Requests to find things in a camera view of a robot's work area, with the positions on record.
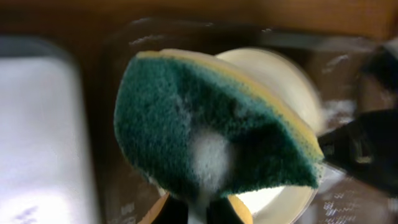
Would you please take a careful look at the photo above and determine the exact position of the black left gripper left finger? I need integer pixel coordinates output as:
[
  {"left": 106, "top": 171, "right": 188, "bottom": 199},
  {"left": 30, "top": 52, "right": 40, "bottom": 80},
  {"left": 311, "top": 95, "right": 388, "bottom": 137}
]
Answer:
[{"left": 152, "top": 194, "right": 188, "bottom": 224}]

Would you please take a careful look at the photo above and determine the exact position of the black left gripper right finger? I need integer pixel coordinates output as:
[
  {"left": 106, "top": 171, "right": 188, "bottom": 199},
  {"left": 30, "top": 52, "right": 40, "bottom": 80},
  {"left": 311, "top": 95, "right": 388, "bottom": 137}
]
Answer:
[{"left": 206, "top": 198, "right": 244, "bottom": 224}]

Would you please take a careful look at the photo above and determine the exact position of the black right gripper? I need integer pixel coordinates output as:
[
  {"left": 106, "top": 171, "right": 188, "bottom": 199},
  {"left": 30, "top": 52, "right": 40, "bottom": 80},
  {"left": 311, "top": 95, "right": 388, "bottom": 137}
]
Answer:
[{"left": 318, "top": 109, "right": 397, "bottom": 197}]

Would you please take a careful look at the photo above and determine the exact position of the cream plate with red stain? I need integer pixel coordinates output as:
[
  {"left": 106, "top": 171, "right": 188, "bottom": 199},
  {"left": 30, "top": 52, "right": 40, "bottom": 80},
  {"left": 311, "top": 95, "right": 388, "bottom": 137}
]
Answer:
[{"left": 216, "top": 48, "right": 327, "bottom": 224}]

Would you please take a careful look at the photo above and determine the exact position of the green and yellow sponge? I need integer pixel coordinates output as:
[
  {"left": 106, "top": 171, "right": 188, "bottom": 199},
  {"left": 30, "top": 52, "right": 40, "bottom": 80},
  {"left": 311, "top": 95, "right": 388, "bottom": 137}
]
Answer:
[{"left": 113, "top": 49, "right": 324, "bottom": 223}]

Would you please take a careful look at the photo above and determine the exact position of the dark brown serving tray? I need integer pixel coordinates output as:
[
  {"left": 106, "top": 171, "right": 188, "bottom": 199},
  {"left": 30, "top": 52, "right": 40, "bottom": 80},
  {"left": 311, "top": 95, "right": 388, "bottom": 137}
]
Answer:
[{"left": 86, "top": 18, "right": 397, "bottom": 223}]

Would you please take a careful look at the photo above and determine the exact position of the black tray with white liner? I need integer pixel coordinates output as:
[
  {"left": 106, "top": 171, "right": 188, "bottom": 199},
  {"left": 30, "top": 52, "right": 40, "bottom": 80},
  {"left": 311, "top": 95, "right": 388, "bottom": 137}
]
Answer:
[{"left": 1, "top": 35, "right": 101, "bottom": 224}]

